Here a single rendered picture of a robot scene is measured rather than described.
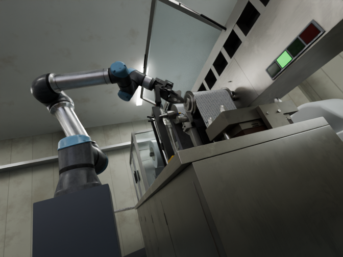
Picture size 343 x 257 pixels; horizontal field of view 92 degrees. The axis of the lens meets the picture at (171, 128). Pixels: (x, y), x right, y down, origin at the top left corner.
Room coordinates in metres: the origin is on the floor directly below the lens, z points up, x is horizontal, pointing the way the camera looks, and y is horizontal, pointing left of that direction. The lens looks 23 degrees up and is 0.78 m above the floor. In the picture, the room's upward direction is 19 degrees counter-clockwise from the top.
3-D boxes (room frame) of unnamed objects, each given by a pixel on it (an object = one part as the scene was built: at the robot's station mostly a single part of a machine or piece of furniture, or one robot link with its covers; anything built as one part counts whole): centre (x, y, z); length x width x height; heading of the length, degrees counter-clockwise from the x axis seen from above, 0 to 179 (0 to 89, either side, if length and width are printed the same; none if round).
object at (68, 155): (0.59, 0.38, 1.07); 0.13 x 0.12 x 0.14; 7
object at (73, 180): (0.59, 0.38, 0.95); 0.15 x 0.15 x 0.10
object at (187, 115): (0.87, -0.09, 1.05); 0.06 x 0.05 x 0.31; 112
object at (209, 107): (0.84, -0.28, 1.14); 0.23 x 0.01 x 0.18; 112
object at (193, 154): (1.73, 0.18, 0.88); 2.52 x 0.66 x 0.04; 22
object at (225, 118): (0.74, -0.36, 1.00); 0.40 x 0.16 x 0.06; 112
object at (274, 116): (0.66, -0.41, 0.97); 0.10 x 0.03 x 0.11; 112
